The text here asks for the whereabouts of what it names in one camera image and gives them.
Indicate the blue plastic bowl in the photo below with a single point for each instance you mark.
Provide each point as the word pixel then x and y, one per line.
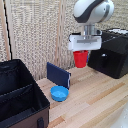
pixel 59 93

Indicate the black fabric storage box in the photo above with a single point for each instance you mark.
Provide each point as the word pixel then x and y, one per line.
pixel 18 96

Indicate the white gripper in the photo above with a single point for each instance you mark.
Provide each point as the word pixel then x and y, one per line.
pixel 84 42

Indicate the wooden frame post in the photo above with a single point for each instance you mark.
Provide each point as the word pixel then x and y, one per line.
pixel 4 30

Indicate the black hard case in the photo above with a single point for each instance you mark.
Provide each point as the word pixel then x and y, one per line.
pixel 111 56

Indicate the beige perforated screen panel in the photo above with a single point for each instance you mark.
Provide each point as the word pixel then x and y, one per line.
pixel 33 33
pixel 71 40

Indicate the white flat object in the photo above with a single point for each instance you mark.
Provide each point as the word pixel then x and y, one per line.
pixel 120 30

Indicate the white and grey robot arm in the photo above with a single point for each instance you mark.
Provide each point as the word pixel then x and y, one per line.
pixel 93 11

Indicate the navy blue flat book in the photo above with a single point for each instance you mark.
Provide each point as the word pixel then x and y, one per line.
pixel 57 74

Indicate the red plastic cup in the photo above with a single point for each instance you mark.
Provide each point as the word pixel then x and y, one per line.
pixel 80 58

